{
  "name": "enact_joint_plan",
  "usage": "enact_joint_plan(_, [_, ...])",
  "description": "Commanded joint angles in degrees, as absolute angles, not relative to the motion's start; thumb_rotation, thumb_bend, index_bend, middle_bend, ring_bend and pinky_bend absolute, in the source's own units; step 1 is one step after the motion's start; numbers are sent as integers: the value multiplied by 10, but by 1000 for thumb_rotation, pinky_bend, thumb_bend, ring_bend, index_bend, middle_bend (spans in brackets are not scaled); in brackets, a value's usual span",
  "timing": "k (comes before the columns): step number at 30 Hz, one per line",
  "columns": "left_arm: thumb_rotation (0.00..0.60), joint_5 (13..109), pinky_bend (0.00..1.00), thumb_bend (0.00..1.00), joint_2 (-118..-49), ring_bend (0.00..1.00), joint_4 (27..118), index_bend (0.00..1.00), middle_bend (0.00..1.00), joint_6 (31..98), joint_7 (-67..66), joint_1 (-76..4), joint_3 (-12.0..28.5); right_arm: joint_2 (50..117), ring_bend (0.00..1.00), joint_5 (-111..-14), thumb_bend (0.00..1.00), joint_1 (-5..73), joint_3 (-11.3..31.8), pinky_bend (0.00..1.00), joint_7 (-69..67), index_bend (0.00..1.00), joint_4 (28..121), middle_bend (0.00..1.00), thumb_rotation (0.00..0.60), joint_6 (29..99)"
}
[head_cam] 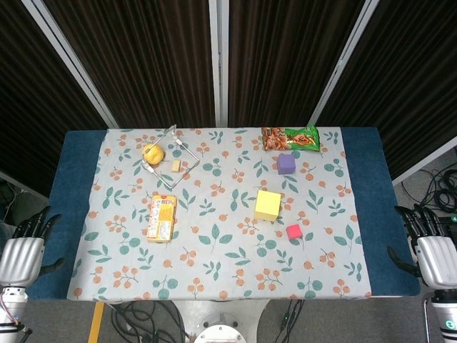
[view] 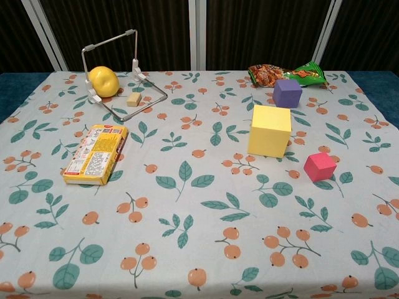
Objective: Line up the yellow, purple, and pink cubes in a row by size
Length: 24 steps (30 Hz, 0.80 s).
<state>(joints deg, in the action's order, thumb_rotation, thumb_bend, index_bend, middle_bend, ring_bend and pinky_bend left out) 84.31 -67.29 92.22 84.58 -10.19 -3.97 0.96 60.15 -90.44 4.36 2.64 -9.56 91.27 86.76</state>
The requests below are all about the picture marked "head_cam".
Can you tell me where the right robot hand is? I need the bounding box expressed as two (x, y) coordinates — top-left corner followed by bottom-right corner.
(387, 204), (457, 289)

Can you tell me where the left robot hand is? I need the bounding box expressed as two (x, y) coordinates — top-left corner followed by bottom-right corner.
(0, 206), (67, 287)

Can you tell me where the large yellow cube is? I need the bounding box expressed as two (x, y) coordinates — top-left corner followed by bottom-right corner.
(253, 189), (283, 222)

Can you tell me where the purple foam cube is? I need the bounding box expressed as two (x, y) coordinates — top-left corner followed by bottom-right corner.
(276, 153), (297, 176)

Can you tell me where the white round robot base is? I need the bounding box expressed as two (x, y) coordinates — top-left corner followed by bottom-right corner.
(193, 313), (248, 343)

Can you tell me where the black numbered power strip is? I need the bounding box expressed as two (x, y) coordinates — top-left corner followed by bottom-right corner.
(437, 214), (457, 234)

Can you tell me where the blue table cover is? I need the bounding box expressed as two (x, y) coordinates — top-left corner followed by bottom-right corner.
(25, 127), (421, 301)

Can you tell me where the yellow snack box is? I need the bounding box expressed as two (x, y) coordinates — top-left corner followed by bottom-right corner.
(146, 194), (179, 244)

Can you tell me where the dark fabric partition panel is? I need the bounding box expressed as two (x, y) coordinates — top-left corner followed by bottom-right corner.
(0, 0), (119, 198)
(209, 0), (376, 128)
(308, 0), (457, 187)
(21, 0), (229, 129)

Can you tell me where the yellow round fruit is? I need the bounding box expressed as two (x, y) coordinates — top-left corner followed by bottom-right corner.
(141, 142), (166, 166)

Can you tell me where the green orange snack bag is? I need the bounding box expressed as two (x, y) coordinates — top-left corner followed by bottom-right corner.
(261, 124), (321, 152)

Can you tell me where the floral patterned tablecloth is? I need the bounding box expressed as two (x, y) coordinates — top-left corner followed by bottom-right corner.
(66, 126), (373, 302)

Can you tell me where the black floor cable bundle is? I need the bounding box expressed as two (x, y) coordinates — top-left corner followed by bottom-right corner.
(276, 299), (315, 343)
(109, 299), (192, 343)
(401, 166), (457, 215)

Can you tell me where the metal wire stand frame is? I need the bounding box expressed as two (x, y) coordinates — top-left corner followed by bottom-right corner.
(141, 124), (200, 189)

